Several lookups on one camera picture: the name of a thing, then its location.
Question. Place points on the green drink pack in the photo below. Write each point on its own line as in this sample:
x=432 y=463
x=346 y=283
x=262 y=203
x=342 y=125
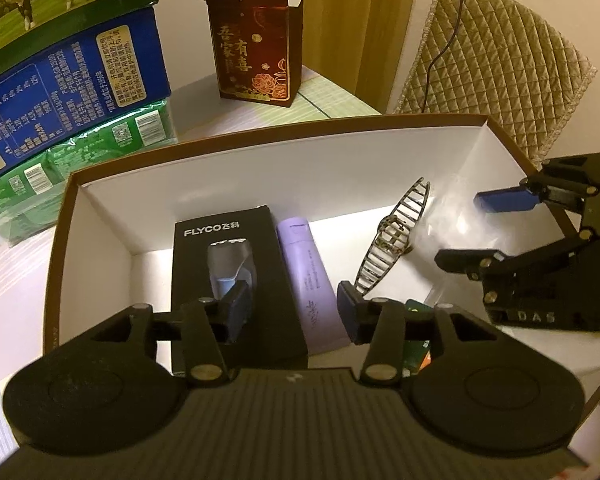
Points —
x=80 y=145

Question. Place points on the quilted beige cushion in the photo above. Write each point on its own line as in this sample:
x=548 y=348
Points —
x=505 y=60

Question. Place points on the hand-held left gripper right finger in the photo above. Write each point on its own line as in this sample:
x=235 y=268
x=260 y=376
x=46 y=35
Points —
x=349 y=315

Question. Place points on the brown cardboard box white inside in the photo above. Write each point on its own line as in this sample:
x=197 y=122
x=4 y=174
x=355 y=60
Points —
x=330 y=180

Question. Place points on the green milk carton with cows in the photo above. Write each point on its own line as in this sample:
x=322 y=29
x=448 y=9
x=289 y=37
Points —
x=80 y=25

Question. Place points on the small green packet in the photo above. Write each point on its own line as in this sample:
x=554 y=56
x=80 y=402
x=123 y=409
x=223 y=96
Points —
x=415 y=351

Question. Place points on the clear plastic bag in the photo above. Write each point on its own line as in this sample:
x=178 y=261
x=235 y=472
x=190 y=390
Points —
x=450 y=220

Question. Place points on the black shaver box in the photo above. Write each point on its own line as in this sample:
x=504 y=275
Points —
x=275 y=285

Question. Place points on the yellow curtain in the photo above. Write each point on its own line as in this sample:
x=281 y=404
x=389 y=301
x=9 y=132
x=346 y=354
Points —
x=340 y=20

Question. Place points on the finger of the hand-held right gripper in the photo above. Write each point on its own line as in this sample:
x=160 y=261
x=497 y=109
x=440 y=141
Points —
x=505 y=200
x=465 y=261

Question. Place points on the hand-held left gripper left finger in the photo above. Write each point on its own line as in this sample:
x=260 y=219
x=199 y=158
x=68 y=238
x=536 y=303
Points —
x=239 y=306

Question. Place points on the dark red gift box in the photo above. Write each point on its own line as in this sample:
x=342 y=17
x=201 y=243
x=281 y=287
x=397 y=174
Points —
x=250 y=50

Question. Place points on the blue printed carton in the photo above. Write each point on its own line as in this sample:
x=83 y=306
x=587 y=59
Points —
x=55 y=85

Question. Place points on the purple tube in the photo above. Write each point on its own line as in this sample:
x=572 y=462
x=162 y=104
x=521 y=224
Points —
x=305 y=270

